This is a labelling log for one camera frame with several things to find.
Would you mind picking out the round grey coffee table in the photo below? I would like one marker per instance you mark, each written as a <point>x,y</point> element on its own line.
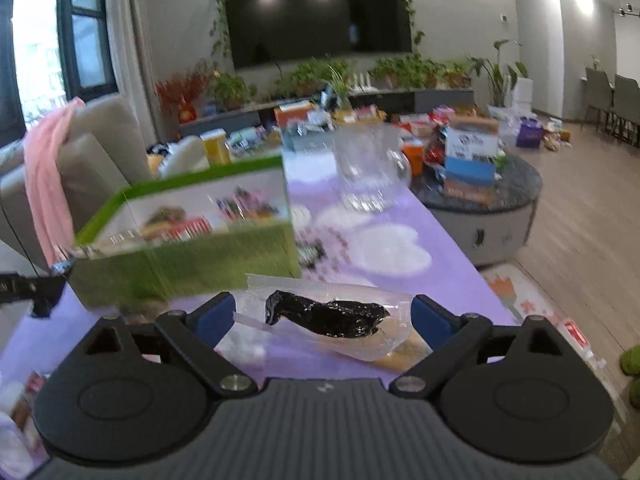
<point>500,225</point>

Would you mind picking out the pink towel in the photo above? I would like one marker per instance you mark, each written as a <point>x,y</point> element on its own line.
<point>45,180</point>

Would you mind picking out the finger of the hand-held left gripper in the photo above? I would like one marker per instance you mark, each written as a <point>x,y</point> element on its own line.
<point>40,287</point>

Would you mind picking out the clear glass mug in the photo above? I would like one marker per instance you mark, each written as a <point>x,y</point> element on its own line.
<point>365,170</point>

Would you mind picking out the yellow can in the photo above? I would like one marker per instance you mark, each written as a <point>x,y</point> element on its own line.
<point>216,149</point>

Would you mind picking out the floral floor mat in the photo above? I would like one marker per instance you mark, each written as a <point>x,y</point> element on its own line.
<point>530,300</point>

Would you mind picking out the green fuzzy ball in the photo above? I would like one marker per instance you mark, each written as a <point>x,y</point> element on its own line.
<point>631,360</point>

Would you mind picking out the pink and white packet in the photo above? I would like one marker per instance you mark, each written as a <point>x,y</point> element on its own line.
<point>20,410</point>

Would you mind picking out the black framed window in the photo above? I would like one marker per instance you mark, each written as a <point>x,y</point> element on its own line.
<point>85,20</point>

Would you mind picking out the purple floral tablecloth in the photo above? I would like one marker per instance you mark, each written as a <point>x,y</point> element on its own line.
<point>390,250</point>

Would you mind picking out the tall leafy floor plant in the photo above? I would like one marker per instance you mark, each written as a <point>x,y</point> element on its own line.
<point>500,75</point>

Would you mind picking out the spider plant in vase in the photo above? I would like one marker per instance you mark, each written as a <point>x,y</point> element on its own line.
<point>340,87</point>

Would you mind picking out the green cardboard box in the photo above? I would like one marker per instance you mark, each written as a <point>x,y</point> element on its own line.
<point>200,260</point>

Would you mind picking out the purple bag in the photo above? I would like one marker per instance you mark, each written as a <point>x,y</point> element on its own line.
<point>530,135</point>

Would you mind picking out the tan biscuit packet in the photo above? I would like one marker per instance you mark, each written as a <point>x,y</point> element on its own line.
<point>405,355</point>

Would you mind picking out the orange box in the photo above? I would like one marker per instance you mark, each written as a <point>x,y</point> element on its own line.
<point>295,112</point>

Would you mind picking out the beige curtain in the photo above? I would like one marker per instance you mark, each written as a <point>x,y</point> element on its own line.
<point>140,35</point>

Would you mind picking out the grey tray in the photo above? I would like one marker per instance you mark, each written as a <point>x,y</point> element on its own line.
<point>305,135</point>

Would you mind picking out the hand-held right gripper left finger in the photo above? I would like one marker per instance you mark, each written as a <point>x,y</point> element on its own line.
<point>215,315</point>

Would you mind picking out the grey dining chair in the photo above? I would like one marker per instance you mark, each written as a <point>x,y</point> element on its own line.
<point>597,87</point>
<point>627,97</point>

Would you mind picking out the orange cup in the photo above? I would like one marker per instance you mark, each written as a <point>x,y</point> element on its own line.
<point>414,157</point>

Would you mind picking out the black wall television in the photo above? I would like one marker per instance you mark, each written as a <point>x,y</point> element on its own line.
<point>320,15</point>

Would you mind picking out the white snack packet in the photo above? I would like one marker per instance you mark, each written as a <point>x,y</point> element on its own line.
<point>245,350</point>

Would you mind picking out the clear packet of dark snack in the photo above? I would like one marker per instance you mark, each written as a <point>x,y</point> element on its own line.
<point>325,317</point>

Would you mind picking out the red flower decoration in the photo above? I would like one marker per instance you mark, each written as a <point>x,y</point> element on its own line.
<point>182,90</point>

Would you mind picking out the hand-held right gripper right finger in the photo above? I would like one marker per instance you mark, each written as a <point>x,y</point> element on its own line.
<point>430,320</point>

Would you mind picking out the green potted plant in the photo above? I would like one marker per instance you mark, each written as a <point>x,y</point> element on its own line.
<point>315,72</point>
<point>455,74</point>
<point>232,90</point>
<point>400,70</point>

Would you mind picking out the grey television cabinet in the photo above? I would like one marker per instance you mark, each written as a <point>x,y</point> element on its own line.
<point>440,100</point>

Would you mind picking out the white cabinet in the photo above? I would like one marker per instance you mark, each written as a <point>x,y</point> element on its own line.
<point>523,91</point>

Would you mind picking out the grey sofa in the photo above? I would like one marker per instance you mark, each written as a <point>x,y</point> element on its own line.
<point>110,150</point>

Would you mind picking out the blue and brown carton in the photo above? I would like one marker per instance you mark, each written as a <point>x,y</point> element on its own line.
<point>470,160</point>

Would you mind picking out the yellow basket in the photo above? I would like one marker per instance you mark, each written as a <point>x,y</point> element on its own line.
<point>367,114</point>

